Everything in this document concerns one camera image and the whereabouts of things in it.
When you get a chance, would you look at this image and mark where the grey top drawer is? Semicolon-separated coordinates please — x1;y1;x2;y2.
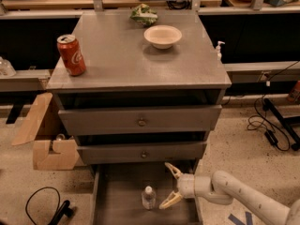
58;105;221;136

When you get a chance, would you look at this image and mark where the red soda can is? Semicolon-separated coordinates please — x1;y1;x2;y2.
57;35;86;76

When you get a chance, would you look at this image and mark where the clear plastic water bottle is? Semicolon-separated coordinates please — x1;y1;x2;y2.
142;186;156;210

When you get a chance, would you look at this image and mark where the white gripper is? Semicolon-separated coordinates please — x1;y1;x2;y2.
159;162;195;210

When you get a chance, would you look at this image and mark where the grey middle drawer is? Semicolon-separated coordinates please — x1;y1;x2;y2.
78;142;207;164

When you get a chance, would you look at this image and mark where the cardboard box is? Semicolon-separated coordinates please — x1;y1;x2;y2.
12;93;84;171

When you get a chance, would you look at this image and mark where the black stand foot left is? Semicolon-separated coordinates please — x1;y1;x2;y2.
48;200;74;225

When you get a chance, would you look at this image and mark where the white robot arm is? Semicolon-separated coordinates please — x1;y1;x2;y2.
159;162;300;225

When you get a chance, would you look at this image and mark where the red object at right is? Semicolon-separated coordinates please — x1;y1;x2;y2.
287;81;300;103

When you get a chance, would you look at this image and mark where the clear plastic container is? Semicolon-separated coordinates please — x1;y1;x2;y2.
0;56;16;78

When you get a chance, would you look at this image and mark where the grey drawer cabinet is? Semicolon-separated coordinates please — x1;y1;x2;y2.
45;8;232;225

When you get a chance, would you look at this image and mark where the white pump dispenser bottle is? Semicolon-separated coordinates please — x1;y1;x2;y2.
216;41;225;61

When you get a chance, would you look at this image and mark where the grey drawer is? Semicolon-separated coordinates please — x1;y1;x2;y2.
58;105;221;136
91;162;203;225
78;142;207;164

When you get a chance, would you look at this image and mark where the green chip bag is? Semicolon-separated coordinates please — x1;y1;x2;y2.
130;4;158;27

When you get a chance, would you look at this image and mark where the grey bottom drawer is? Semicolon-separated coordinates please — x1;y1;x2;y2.
91;162;203;225

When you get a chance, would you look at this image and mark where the black stand leg right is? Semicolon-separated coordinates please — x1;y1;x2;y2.
263;98;300;151

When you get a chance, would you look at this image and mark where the white bowl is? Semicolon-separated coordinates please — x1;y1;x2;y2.
143;25;182;50

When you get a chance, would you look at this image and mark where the black floor cable left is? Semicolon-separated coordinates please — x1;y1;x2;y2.
24;187;61;225

